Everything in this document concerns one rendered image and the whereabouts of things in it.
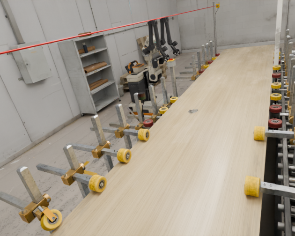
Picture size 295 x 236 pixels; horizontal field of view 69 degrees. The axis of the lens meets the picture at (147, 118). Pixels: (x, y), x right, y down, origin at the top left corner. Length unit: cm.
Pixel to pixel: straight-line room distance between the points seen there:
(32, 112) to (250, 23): 786
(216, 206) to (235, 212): 8
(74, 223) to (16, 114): 315
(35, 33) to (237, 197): 402
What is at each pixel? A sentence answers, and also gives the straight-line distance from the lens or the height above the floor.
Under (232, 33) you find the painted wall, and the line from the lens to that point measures 947.
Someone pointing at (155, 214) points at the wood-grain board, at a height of 90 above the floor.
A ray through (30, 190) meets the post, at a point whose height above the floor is 105.
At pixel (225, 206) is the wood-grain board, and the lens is 102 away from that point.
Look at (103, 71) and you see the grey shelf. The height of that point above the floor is 74.
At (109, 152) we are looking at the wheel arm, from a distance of 137.
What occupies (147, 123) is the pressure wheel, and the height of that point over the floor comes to 90.
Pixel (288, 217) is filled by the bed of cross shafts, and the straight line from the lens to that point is 111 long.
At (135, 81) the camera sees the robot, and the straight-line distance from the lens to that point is 382.
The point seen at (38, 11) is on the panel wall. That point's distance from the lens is 456.
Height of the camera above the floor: 166
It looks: 25 degrees down
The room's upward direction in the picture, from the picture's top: 11 degrees counter-clockwise
